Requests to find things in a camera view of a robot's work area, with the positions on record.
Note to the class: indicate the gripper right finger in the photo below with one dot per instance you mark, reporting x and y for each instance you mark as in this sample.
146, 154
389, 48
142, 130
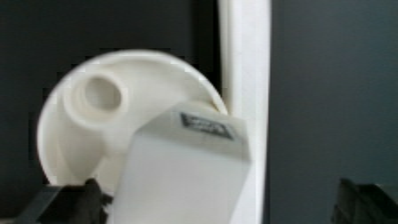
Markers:
366, 203

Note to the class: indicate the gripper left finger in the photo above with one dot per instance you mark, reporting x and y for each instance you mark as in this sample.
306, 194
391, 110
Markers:
68, 204

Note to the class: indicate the white round stool seat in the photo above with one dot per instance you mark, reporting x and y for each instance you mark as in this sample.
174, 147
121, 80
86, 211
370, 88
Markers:
114, 93

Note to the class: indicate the white stool leg corner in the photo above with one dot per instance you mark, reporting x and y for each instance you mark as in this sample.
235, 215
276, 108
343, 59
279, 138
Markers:
185, 170

